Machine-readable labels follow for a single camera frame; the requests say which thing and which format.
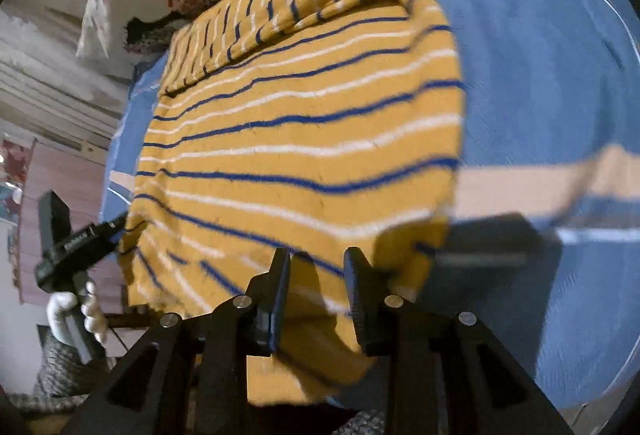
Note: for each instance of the wall poster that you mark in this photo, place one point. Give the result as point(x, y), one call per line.
point(15, 180)

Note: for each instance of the blue plaid bedsheet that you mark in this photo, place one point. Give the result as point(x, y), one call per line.
point(530, 65)

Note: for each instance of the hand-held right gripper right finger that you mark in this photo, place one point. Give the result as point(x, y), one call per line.
point(356, 295)

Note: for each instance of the small printed cushion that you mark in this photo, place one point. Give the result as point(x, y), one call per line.
point(115, 0)

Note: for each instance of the person's left forearm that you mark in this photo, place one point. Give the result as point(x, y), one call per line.
point(65, 367)

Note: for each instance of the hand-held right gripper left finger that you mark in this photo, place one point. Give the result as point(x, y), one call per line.
point(278, 310)

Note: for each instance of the person's left hand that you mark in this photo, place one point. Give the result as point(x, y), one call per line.
point(92, 315)

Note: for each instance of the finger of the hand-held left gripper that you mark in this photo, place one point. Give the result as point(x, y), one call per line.
point(112, 227)

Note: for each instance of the yellow striped sweater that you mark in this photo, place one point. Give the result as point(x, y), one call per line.
point(300, 140)

